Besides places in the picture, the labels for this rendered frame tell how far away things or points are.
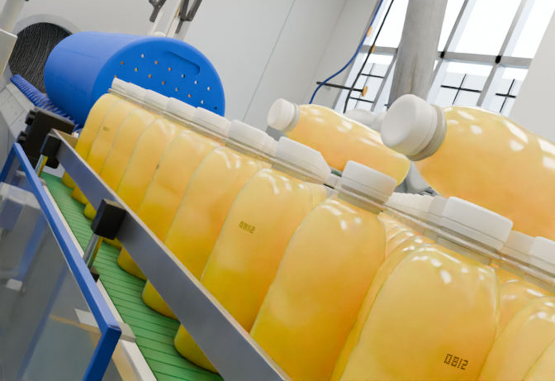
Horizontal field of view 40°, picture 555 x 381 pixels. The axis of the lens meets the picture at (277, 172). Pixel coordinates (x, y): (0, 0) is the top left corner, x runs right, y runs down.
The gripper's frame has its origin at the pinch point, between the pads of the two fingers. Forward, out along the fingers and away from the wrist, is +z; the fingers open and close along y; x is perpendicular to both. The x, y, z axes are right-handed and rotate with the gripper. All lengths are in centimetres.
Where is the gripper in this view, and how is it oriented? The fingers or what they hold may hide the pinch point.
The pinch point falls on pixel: (163, 28)
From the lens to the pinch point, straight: 187.3
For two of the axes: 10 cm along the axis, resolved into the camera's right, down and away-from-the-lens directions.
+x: 3.8, 1.8, -9.1
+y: -8.4, -3.5, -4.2
